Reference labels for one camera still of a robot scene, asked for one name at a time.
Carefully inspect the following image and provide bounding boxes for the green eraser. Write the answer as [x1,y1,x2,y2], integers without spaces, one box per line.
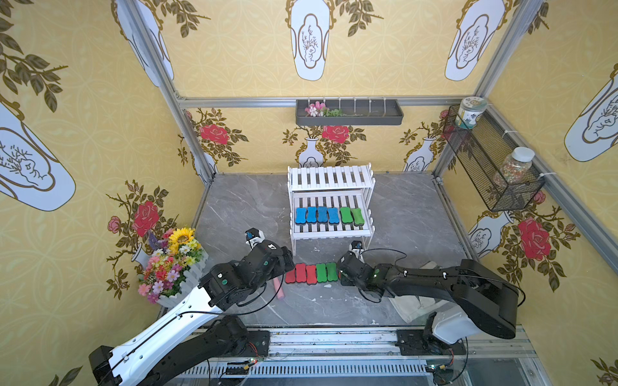
[326,262,339,281]
[315,263,328,283]
[340,207,353,225]
[351,208,365,228]

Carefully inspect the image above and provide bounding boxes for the red eraser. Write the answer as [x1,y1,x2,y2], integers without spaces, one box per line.
[285,270,296,284]
[295,263,307,283]
[306,265,318,286]

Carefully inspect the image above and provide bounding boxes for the blue eraser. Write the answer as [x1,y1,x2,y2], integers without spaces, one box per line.
[295,207,308,225]
[306,207,317,224]
[316,207,328,224]
[328,207,341,225]

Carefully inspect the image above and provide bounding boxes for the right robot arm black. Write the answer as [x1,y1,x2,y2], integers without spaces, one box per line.
[336,252,521,339]

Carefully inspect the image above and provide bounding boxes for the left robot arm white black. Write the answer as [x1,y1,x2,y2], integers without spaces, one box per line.
[89,237,295,385]

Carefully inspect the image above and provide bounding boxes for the white two-tier slatted shelf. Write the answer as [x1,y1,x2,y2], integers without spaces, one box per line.
[287,164,376,251]

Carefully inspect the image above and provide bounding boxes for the grey work glove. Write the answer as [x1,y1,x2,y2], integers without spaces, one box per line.
[385,260,452,324]

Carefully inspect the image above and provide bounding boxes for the flower arrangement white fence planter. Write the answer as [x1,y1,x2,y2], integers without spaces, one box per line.
[132,228,209,309]

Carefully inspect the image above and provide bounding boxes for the small pink flower sprig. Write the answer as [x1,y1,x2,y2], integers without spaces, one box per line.
[305,101,344,117]

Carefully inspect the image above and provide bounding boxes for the clear jar white lid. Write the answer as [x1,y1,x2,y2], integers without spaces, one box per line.
[493,146,535,188]

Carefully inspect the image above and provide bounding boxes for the jar with green label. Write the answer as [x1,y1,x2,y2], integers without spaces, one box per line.
[455,96,488,130]

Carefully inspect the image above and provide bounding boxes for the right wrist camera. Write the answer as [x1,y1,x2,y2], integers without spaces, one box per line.
[349,241,365,262]

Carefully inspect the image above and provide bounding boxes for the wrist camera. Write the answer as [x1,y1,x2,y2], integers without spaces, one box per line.
[246,228,265,249]
[349,241,365,262]

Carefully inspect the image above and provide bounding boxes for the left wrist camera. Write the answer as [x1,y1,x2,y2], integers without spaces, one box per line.
[246,228,265,249]

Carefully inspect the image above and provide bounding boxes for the purple garden fork pink handle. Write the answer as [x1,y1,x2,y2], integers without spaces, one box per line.
[273,278,285,299]

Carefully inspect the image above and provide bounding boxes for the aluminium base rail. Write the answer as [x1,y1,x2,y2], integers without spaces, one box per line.
[243,326,537,360]

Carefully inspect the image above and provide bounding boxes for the white slotted cable duct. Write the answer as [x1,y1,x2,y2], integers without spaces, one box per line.
[176,359,430,381]

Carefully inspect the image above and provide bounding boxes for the dark grey wall tray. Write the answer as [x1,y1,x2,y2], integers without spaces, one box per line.
[295,97,404,126]

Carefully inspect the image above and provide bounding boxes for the black wire wall basket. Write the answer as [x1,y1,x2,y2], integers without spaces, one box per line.
[444,106,546,212]

